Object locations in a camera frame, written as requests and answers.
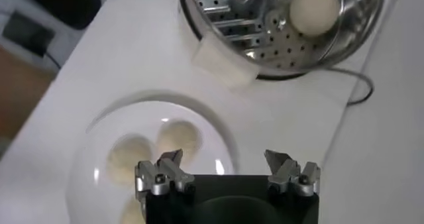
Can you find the round white plate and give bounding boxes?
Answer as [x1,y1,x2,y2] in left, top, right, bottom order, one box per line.
[65,99,239,224]

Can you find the white steamed baozi bun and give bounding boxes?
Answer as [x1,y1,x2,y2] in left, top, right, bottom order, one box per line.
[119,195,146,224]
[290,0,341,36]
[106,135,155,185]
[155,121,203,165]

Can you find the dark grey floor box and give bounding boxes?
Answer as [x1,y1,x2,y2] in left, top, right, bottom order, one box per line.
[1,11,56,58]

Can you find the stainless steel steamer basket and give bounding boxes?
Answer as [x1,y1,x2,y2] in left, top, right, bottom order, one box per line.
[177,0,387,89]

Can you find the black cooker power cord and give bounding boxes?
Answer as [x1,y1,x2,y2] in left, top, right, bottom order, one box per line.
[326,67,375,107]

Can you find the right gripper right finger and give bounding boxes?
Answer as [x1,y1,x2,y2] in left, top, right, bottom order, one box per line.
[264,148,321,197]

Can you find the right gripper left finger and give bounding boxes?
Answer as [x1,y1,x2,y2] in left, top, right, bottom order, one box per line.
[134,148,196,200]

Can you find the black rounded bulky object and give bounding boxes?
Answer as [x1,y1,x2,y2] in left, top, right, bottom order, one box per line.
[8,0,102,31]

